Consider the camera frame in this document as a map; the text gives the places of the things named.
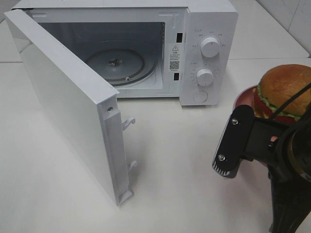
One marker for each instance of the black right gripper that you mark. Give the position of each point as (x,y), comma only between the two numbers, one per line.
(285,149)

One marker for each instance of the burger with lettuce and tomato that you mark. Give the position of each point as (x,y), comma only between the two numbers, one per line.
(277,86)

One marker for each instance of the round white door button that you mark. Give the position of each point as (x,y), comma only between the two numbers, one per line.
(200,96)

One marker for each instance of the white microwave door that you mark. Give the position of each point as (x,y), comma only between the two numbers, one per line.
(78,101)

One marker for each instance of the pink round plate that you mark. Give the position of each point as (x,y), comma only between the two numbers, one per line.
(244,102)

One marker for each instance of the lower white timer knob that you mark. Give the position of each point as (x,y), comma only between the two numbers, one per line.
(204,77)

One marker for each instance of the upper white power knob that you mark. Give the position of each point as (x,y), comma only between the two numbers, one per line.
(210,46)

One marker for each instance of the white microwave oven body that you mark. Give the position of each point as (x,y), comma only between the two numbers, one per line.
(169,30)

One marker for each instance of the glass microwave turntable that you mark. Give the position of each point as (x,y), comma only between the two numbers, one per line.
(122,66)

